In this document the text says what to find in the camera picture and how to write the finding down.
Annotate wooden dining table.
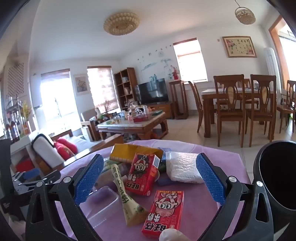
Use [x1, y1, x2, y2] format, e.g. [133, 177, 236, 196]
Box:
[201, 88, 278, 138]

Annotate black trash bin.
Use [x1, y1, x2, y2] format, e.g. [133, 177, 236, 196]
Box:
[253, 140, 296, 241]

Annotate wooden coffee table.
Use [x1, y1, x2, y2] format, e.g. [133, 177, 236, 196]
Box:
[97, 112, 169, 141]

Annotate beige armchair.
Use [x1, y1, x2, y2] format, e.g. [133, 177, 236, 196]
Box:
[80, 108, 100, 141]

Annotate wooden frame sofa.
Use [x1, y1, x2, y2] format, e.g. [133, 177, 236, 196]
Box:
[30, 130, 124, 176]

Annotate wooden door frame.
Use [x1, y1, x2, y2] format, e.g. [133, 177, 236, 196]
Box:
[268, 15, 296, 88]

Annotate wooden television stand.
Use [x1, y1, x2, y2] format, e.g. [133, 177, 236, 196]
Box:
[148, 102, 174, 119]

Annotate narrow window with blind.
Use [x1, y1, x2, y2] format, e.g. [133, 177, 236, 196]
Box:
[173, 38, 208, 82]

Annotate wooden bookshelf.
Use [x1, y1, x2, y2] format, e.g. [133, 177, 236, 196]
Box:
[114, 68, 138, 109]

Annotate large bright window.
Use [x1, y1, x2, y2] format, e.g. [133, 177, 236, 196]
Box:
[40, 69, 75, 130]

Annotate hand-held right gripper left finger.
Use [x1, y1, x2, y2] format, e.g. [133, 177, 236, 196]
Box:
[25, 153, 105, 241]

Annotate clear plastic box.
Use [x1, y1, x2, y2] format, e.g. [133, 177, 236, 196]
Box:
[80, 185, 121, 223]

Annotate white plastic packet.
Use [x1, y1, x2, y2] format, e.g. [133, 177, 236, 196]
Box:
[165, 151, 204, 184]

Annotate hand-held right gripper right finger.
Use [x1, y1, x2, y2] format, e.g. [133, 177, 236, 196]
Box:
[195, 152, 274, 241]

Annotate small framed painting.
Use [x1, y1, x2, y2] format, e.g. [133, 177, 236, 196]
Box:
[73, 74, 90, 96]

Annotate pink tablecloth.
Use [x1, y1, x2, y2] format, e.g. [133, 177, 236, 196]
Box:
[54, 139, 251, 241]

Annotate white wall radiator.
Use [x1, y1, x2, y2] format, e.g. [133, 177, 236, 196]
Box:
[185, 89, 204, 110]

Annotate tall wooden plant stand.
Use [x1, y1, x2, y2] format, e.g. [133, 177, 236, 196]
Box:
[168, 80, 189, 120]

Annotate orange gold foil pouch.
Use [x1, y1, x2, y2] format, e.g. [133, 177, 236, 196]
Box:
[109, 144, 163, 163]

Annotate white lattice panel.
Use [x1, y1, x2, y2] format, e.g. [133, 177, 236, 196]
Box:
[7, 62, 25, 96]

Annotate white tower air conditioner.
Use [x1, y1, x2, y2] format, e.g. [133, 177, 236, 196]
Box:
[264, 47, 277, 76]

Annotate red cushion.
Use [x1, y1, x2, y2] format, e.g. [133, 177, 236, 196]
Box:
[54, 142, 75, 160]
[57, 138, 78, 154]

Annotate red cloth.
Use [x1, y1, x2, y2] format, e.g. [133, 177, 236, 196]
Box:
[16, 160, 35, 172]

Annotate cream long sachet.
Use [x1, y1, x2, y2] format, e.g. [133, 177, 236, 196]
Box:
[111, 163, 149, 226]

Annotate metal bottle rack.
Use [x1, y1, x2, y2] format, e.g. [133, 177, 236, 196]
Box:
[5, 96, 31, 142]

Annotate yellow artificial flowers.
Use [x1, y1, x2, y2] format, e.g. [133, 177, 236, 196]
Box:
[21, 101, 32, 135]

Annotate beaded pendant lamp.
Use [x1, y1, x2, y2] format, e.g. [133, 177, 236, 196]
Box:
[235, 0, 255, 25]

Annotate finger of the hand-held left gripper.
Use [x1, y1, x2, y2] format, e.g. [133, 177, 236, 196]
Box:
[13, 170, 61, 193]
[22, 169, 41, 181]

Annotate window with roller blind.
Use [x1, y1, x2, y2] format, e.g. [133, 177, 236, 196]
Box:
[87, 66, 119, 112]

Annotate framed floral picture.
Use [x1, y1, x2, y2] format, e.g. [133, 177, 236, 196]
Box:
[222, 36, 257, 58]

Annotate blue plastic packet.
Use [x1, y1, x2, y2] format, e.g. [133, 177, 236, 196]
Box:
[158, 147, 171, 161]

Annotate red cartoon drink carton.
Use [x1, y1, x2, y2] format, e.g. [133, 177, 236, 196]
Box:
[128, 153, 160, 196]
[142, 190, 184, 239]

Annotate round beaded ceiling lamp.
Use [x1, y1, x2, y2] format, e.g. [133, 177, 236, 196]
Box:
[103, 12, 140, 36]

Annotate blue wall decal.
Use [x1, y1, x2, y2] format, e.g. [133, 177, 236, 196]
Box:
[136, 50, 174, 80]

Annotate black flat television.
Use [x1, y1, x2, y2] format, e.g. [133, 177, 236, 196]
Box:
[138, 78, 169, 105]

